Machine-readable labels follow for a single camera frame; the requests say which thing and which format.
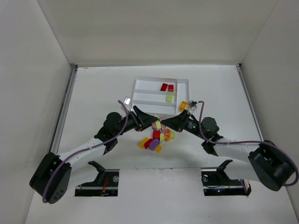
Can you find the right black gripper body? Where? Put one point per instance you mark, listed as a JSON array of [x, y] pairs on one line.
[[185, 120]]

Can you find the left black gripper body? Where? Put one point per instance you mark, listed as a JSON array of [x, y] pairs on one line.
[[136, 118]]

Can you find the purple tan lego piece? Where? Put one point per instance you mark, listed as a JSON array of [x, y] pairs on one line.
[[157, 126]]

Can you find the yellow striped lego brick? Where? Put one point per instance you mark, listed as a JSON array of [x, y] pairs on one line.
[[183, 106]]

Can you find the light green lego piece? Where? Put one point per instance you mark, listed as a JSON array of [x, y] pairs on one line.
[[169, 98]]

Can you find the dark red lego brick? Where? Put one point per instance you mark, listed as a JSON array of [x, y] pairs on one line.
[[147, 143]]

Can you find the small orange lego piece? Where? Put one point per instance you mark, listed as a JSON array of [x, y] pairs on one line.
[[158, 149]]

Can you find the small red lego brick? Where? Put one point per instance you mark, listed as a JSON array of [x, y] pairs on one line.
[[171, 88]]

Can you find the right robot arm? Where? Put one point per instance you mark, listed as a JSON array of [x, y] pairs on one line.
[[263, 161]]

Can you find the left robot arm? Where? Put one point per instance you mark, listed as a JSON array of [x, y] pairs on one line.
[[53, 175]]

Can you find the orange patterned lego piece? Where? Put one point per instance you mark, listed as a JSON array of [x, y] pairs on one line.
[[169, 134]]

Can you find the red rounded lego brick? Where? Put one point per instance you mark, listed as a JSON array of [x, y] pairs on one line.
[[156, 134]]

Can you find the white divided tray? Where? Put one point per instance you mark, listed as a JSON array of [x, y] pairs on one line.
[[148, 97]]

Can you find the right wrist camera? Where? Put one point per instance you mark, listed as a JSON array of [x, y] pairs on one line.
[[192, 105]]

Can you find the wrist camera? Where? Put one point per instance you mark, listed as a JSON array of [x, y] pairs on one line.
[[192, 105], [126, 101]]

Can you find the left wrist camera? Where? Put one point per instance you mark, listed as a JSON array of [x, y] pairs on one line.
[[126, 101]]

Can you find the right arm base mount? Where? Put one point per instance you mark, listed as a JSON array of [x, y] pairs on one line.
[[217, 183]]

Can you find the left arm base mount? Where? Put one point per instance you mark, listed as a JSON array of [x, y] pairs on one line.
[[105, 184]]

